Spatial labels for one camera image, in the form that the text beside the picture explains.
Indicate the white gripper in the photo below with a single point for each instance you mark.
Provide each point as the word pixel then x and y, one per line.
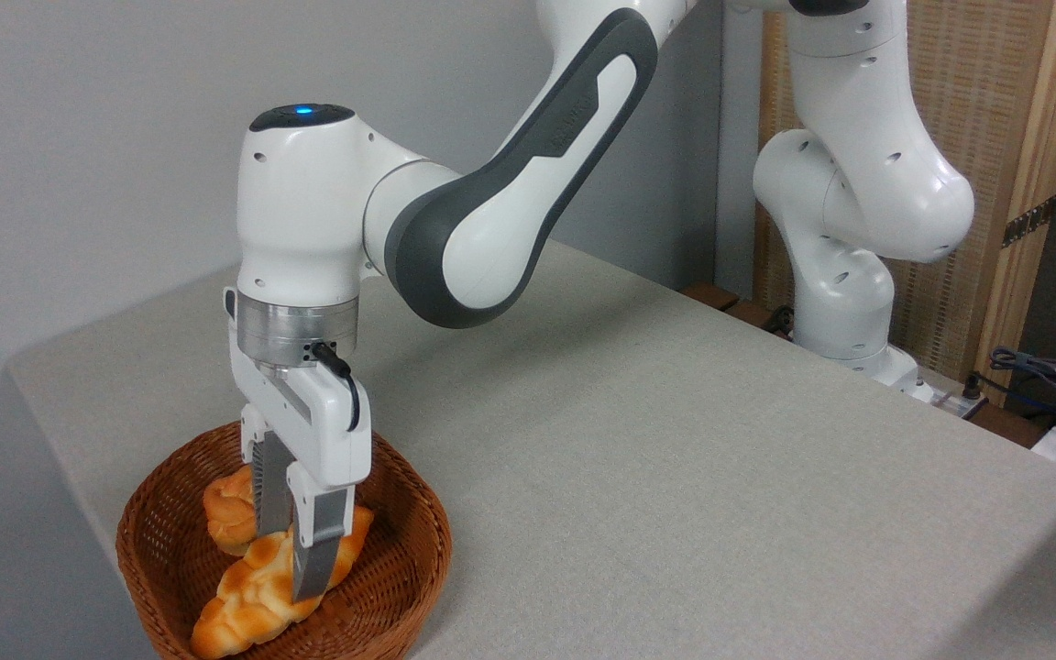
pixel 326 431

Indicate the brown wicker basket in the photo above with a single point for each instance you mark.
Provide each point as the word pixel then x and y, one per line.
pixel 390 559

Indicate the braided golden bread loaf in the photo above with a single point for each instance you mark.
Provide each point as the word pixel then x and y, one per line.
pixel 244 596

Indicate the round golden bread roll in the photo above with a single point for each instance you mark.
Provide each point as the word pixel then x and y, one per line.
pixel 230 513

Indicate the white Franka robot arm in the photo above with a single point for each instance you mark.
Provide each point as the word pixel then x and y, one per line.
pixel 510 202

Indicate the dark metal screen hinge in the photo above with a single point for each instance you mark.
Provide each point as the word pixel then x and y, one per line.
pixel 1029 222

